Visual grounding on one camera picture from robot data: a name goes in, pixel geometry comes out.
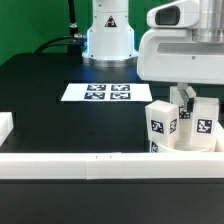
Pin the white sheet with tags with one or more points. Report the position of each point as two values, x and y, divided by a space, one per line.
96 92

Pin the white front fence bar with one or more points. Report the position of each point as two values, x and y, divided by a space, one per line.
111 165

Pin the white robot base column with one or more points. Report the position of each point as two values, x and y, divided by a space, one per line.
110 39

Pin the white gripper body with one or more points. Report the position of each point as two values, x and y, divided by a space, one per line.
170 55

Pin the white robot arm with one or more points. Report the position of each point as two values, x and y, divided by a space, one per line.
210 28

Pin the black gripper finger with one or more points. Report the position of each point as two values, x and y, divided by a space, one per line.
186 93

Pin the white right fence bar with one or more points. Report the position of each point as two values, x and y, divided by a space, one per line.
219 139

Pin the white round stool seat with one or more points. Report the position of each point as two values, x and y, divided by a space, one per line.
178 148

